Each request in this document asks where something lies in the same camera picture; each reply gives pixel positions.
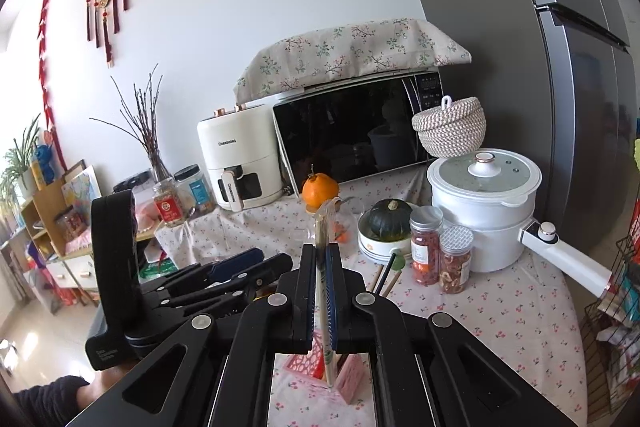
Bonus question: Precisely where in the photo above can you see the white air fryer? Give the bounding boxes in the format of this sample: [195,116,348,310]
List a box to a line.
[196,103,287,212]

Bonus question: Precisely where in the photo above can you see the tall jar of red dried fruit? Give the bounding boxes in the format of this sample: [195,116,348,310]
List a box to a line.
[408,205,445,287]

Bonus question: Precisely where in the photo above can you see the blue label jar black lid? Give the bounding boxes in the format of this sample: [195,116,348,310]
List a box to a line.
[173,164,217,219]

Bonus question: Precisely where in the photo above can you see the woven lidded basket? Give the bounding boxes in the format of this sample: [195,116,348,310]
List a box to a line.
[411,95,487,159]

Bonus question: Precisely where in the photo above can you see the pink perforated utensil holder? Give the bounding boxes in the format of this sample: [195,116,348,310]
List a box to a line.
[284,352,372,404]

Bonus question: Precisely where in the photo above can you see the person's left forearm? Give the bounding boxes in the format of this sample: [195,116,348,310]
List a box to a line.
[11,373,110,427]

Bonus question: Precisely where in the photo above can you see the blue figurine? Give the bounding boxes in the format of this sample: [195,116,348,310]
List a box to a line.
[31,143,57,186]

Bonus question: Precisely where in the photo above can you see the bare dried branches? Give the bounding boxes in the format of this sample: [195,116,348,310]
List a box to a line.
[89,63,174,172]

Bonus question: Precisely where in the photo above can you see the floral microwave cover cloth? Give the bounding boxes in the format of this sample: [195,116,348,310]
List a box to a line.
[233,18,474,106]

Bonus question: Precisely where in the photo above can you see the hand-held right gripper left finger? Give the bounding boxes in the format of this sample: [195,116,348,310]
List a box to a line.
[65,244,322,427]

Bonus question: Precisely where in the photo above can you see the dark green pumpkin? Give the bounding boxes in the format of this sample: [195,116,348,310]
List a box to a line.
[368,199,414,241]

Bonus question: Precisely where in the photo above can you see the wooden shelf unit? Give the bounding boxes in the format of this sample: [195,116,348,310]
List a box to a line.
[19,179,103,259]

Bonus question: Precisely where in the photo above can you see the white ceramic bowl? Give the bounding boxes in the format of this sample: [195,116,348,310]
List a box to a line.
[357,217,419,266]

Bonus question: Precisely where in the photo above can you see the black wire rack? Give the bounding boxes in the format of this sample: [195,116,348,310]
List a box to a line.
[579,234,640,427]

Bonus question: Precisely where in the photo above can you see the white electric cooking pot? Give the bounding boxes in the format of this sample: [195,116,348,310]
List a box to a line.
[426,148,614,299]

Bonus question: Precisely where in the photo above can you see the red label jar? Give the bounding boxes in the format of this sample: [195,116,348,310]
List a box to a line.
[151,179,188,229]

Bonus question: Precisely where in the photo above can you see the green potted plant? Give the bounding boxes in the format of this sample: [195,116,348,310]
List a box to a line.
[0,113,42,210]

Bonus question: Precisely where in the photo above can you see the red chili string decoration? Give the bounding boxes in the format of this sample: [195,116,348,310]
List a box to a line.
[36,0,68,170]

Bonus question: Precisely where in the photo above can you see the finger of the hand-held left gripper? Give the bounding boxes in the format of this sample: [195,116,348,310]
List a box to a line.
[150,254,296,323]
[141,248,266,303]

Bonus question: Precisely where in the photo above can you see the floral side table cloth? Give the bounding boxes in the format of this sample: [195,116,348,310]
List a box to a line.
[154,194,321,269]

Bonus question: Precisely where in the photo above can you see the white drawer cabinet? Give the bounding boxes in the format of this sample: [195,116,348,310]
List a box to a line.
[46,256,100,309]

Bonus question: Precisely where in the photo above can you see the glass vase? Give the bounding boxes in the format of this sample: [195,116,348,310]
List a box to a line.
[149,153,174,184]

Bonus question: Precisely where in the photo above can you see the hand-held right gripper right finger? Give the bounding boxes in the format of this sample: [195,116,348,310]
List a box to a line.
[325,243,577,427]

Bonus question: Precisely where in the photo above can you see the grey refrigerator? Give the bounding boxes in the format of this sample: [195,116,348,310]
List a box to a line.
[379,0,640,270]

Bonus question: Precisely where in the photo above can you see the framed colourful picture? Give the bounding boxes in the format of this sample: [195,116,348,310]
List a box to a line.
[59,159,104,208]

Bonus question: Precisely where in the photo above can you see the plastic-wrapped disposable chopsticks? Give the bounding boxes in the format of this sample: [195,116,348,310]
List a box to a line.
[312,201,342,390]

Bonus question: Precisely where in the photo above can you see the short jar of dried slices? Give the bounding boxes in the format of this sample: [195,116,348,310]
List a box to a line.
[438,225,475,296]

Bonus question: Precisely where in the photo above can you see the orange citrus fruit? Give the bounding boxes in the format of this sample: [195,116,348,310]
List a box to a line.
[301,164,342,211]

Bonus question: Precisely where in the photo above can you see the glass jar with small oranges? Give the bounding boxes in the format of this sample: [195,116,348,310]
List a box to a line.
[305,201,362,254]

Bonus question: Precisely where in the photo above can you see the black chopstick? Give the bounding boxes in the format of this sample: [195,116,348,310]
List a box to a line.
[374,261,392,294]

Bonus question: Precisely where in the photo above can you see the black microwave oven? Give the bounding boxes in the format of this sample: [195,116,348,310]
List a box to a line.
[271,67,447,198]

